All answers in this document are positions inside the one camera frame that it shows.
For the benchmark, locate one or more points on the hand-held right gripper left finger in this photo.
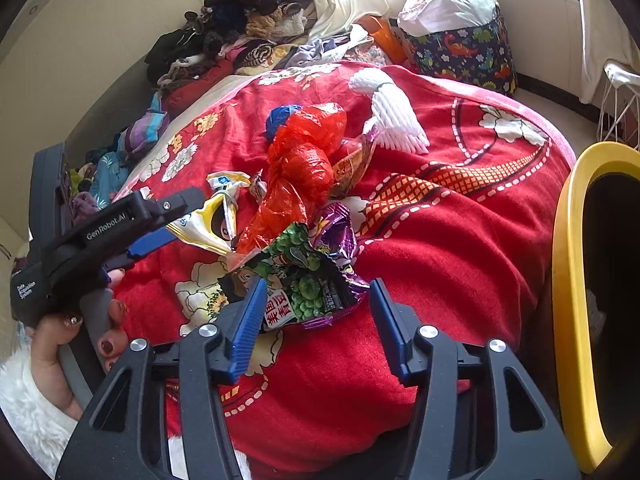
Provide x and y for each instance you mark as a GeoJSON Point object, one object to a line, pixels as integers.
{"type": "Point", "coordinates": [250, 320]}

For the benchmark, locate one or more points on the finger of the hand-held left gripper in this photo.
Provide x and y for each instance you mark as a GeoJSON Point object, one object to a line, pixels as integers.
{"type": "Point", "coordinates": [150, 242]}
{"type": "Point", "coordinates": [175, 202]}

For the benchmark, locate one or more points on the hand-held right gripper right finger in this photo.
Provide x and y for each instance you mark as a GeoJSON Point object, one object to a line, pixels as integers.
{"type": "Point", "coordinates": [387, 325]}

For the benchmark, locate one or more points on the yellow snack packet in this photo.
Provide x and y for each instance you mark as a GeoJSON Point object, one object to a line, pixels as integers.
{"type": "Point", "coordinates": [205, 222]}

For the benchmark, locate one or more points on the green snack packet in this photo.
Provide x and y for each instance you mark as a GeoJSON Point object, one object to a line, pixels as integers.
{"type": "Point", "coordinates": [295, 280]}

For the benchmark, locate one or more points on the purple snack packet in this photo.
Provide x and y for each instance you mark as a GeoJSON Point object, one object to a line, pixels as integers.
{"type": "Point", "coordinates": [335, 232]}

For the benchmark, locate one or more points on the yellow plastic bin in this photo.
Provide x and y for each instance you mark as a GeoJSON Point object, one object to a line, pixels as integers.
{"type": "Point", "coordinates": [567, 285]}

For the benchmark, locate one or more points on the person's left forearm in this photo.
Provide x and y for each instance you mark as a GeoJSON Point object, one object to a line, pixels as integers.
{"type": "Point", "coordinates": [25, 410]}

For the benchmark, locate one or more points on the person's left hand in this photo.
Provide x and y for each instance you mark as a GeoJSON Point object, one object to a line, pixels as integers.
{"type": "Point", "coordinates": [50, 350]}

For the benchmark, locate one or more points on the teal cloth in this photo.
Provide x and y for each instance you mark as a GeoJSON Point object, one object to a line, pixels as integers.
{"type": "Point", "coordinates": [110, 180]}

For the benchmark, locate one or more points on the red floral blanket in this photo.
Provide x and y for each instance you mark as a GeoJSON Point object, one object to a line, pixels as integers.
{"type": "Point", "coordinates": [425, 260]}

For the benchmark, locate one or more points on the purple striped cloth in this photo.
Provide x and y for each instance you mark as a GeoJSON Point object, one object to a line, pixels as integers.
{"type": "Point", "coordinates": [145, 130]}

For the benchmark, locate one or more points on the red folded cloth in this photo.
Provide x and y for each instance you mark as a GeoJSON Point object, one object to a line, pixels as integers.
{"type": "Point", "coordinates": [195, 87]}

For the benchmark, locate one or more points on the red plastic bag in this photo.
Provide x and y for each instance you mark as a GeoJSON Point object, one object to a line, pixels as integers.
{"type": "Point", "coordinates": [300, 160]}

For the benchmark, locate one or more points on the blue crumpled plastic ball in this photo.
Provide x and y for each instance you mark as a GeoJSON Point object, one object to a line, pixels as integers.
{"type": "Point", "coordinates": [277, 119]}

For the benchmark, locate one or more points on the orange snack wrapper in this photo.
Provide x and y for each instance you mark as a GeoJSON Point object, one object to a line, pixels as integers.
{"type": "Point", "coordinates": [347, 167]}

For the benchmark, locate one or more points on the pile of dark clothes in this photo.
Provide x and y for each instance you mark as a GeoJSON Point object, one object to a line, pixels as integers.
{"type": "Point", "coordinates": [225, 10]}

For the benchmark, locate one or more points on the pale crumpled cloth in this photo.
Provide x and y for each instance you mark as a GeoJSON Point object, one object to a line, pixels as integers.
{"type": "Point", "coordinates": [320, 50]}

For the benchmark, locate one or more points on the small white foam net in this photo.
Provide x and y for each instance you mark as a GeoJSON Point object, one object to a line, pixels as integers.
{"type": "Point", "coordinates": [367, 82]}

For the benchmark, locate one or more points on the floral patterned cloth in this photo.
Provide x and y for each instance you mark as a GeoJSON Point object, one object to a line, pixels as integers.
{"type": "Point", "coordinates": [370, 55]}

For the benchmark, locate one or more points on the orange bag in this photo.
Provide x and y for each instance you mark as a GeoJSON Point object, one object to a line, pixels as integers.
{"type": "Point", "coordinates": [387, 40]}

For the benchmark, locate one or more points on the dinosaur print storage bag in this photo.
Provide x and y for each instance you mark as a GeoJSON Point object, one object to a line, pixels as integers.
{"type": "Point", "coordinates": [465, 55]}

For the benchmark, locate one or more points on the white plastic bag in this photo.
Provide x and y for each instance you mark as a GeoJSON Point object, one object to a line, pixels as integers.
{"type": "Point", "coordinates": [445, 7]}

